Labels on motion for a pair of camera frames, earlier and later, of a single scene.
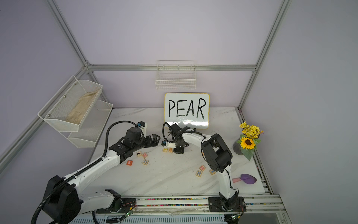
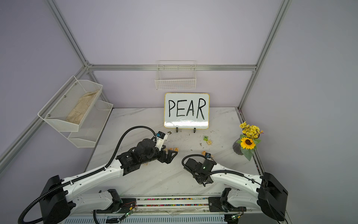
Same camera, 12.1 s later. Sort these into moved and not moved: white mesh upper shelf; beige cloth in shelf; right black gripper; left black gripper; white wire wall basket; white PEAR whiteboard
Moved: right black gripper; left black gripper
Not moved: white mesh upper shelf; white PEAR whiteboard; beige cloth in shelf; white wire wall basket
